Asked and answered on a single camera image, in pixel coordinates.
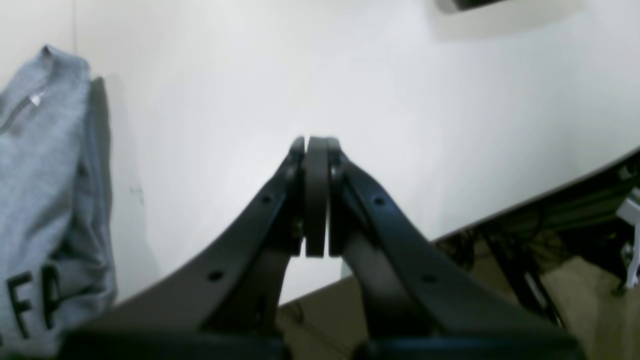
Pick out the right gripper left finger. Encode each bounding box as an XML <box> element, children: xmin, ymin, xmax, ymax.
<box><xmin>60</xmin><ymin>137</ymin><xmax>306</xmax><ymax>360</ymax></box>

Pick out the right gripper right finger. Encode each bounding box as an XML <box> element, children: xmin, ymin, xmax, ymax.
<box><xmin>327</xmin><ymin>137</ymin><xmax>583</xmax><ymax>360</ymax></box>

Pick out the grey T-shirt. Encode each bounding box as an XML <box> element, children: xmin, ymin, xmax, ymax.
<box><xmin>0</xmin><ymin>45</ymin><xmax>117</xmax><ymax>360</ymax></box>

